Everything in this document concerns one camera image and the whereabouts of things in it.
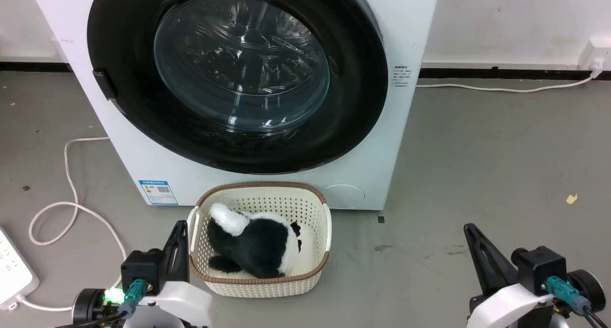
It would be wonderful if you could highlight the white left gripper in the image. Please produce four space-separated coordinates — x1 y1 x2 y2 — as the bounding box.
123 221 213 328

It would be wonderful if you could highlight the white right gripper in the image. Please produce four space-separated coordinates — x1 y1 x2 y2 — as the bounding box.
464 224 554 328

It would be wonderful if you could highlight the black round glass washer door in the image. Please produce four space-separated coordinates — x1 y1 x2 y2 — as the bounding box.
87 0 389 175

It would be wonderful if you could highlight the white front-load washing machine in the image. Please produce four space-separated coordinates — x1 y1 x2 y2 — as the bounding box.
28 0 441 212

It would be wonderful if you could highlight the blue energy label sticker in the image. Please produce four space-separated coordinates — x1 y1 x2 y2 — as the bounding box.
138 180 179 206

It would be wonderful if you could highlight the black and white panda plush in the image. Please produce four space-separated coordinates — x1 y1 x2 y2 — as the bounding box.
206 203 303 279

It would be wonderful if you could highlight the cream plastic laundry basket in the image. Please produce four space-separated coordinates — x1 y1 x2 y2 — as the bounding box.
187 181 332 298

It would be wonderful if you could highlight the white power strip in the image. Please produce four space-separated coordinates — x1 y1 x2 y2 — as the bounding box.
0 227 40 310

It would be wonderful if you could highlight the small printed text sticker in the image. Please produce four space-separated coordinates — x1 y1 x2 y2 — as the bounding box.
392 65 411 88

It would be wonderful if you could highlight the teal plug left gripper cable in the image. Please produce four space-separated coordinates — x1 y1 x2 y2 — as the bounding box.
55 279 147 328

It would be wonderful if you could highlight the teal plug gripper cable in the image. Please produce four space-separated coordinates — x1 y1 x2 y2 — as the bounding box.
547 276 611 328
55 279 147 328

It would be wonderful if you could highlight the teal plug right gripper cable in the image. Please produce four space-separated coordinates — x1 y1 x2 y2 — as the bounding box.
547 276 611 328

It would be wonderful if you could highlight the white power strip cable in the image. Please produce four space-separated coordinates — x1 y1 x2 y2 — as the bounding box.
17 137 127 312

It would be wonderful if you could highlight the white wall cable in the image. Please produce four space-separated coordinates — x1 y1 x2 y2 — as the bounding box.
416 73 597 93

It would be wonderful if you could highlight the white wall socket with plug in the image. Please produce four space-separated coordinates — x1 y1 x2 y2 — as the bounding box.
578 37 611 78

